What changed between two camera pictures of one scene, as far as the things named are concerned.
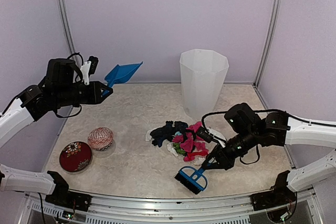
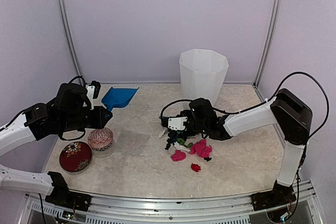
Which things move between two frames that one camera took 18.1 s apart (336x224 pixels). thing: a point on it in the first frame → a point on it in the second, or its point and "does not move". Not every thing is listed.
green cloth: x=180 y=151 → x=181 y=141
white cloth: x=148 y=136 → x=161 y=133
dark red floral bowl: x=75 y=156 does not move
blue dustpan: x=121 y=74 → x=118 y=97
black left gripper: x=95 y=97 → x=100 y=121
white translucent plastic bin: x=202 y=73 does not move
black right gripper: x=224 y=162 → x=188 y=134
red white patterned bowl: x=101 y=138 does not move
